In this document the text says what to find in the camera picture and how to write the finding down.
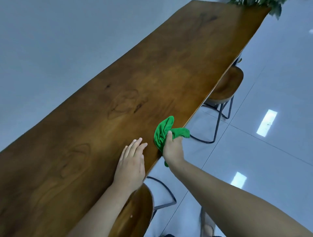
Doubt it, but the person's right hand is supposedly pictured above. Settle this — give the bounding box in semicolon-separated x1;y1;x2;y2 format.
162;130;185;167

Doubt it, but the person's left hand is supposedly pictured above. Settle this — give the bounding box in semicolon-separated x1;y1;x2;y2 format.
112;138;148;194

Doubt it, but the green cleaning cloth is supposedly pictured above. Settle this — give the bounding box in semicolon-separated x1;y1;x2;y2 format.
154;116;191;168

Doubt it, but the person's left forearm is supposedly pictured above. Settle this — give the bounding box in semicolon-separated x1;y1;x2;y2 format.
66;184;137;237

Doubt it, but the person's right forearm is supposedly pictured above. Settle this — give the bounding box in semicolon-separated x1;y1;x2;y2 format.
168;158;313;237

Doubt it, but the wooden stool with metal legs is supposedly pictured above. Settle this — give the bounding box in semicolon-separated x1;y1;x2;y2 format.
189;65;244;144
114;176;177;237

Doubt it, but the person's beige shoe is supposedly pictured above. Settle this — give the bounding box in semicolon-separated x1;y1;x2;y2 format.
199;207;217;237

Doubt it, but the green leafy plant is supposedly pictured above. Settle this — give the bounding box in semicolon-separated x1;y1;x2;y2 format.
227;0;288;20

